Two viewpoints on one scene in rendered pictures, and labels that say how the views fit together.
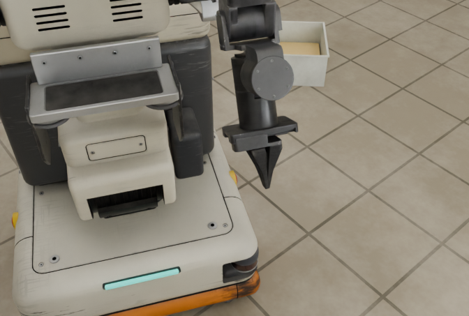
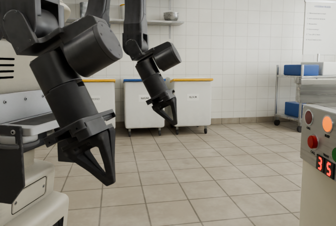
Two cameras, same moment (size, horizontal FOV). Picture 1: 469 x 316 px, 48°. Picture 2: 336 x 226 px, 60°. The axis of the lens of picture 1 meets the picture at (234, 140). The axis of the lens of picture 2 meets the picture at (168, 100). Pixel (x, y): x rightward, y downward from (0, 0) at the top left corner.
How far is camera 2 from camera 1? 0.82 m
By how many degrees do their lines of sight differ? 64
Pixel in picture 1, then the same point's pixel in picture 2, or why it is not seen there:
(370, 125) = not seen: hidden behind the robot
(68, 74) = (17, 114)
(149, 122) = (46, 165)
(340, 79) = not seen: hidden behind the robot
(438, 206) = (133, 217)
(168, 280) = not seen: outside the picture
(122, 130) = (33, 174)
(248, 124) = (162, 89)
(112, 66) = (40, 107)
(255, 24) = (145, 44)
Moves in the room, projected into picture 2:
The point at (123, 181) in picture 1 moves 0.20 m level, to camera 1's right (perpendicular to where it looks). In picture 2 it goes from (46, 218) to (101, 189)
